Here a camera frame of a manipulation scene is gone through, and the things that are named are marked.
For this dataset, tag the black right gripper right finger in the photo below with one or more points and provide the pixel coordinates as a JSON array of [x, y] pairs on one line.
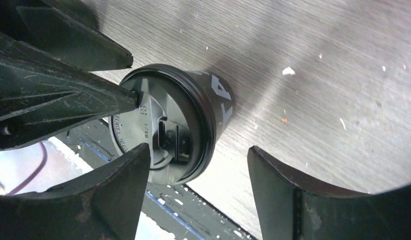
[[293, 205]]

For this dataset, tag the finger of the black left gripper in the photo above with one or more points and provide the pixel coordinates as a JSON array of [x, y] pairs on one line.
[[41, 97], [68, 30]]

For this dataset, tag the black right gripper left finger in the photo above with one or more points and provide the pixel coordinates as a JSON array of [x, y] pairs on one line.
[[103, 204]]

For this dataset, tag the black plastic cup lid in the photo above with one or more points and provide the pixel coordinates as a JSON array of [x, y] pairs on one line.
[[165, 126]]

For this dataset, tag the black coffee cup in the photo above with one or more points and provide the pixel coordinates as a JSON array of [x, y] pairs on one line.
[[179, 122]]

